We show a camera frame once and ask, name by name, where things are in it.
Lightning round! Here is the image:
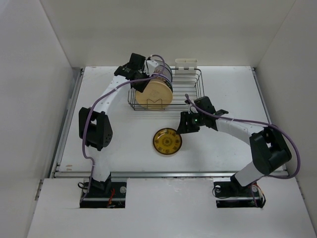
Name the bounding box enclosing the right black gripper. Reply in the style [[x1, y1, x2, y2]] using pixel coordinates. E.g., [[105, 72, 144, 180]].
[[176, 111, 205, 134]]

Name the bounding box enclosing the beige plastic plate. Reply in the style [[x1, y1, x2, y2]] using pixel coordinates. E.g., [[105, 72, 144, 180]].
[[135, 79, 173, 110]]

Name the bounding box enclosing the small yellow patterned plate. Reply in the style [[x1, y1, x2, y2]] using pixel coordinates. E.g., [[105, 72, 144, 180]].
[[152, 127, 183, 156]]

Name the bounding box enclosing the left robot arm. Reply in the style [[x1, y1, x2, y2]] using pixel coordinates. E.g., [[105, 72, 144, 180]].
[[79, 53, 158, 197]]

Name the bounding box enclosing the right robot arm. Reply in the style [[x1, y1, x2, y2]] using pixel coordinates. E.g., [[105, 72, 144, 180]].
[[176, 95, 292, 197]]

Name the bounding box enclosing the purple plastic plate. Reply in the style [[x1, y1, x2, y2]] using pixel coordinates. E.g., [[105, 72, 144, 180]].
[[154, 66, 172, 85]]

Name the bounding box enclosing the grey rimmed patterned plate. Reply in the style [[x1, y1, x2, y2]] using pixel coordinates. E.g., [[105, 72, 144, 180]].
[[156, 59, 172, 74]]

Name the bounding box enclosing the white utensil holder cup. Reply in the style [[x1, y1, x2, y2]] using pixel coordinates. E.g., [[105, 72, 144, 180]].
[[175, 59, 198, 74]]

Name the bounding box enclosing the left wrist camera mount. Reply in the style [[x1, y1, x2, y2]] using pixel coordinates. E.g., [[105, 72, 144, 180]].
[[143, 59, 159, 76]]

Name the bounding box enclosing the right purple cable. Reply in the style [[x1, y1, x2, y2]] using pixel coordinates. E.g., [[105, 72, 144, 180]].
[[184, 93, 300, 179]]

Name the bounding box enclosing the purple cable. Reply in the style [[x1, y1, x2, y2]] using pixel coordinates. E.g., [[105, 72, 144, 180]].
[[81, 54, 165, 199], [184, 93, 300, 179]]

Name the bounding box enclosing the wire dish rack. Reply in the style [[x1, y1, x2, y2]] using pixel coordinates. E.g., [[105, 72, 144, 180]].
[[127, 68, 205, 111]]

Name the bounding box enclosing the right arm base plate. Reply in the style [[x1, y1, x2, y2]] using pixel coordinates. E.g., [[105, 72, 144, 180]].
[[212, 181, 266, 209]]

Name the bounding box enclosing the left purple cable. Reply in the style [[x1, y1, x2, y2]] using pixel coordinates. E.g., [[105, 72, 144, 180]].
[[81, 54, 165, 199]]

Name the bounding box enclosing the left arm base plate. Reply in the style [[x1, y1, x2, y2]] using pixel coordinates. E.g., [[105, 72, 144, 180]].
[[78, 181, 127, 209]]

